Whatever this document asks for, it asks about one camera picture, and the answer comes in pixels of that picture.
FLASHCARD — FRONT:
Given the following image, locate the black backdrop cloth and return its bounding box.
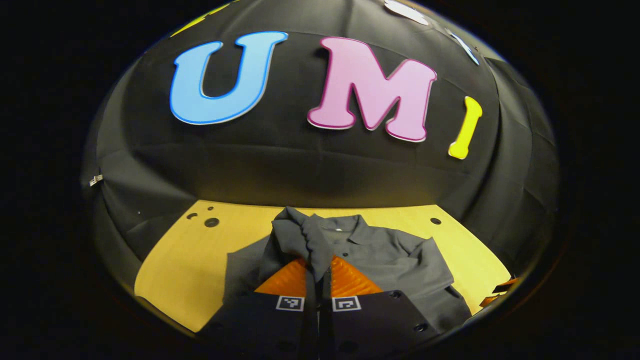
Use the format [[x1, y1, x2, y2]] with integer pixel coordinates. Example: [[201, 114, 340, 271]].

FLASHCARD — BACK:
[[82, 0, 560, 301]]

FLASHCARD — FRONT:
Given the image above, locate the gray button shirt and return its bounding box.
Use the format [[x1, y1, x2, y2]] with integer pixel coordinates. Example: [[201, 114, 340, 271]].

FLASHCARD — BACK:
[[222, 206, 473, 333]]

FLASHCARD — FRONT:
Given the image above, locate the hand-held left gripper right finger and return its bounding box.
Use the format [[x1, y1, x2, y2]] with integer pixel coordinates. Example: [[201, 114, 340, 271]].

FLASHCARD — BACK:
[[320, 256, 441, 360]]

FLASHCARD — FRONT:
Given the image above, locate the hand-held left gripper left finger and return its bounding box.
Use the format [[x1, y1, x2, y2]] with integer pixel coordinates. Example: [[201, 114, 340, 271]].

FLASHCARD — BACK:
[[197, 257, 318, 360]]

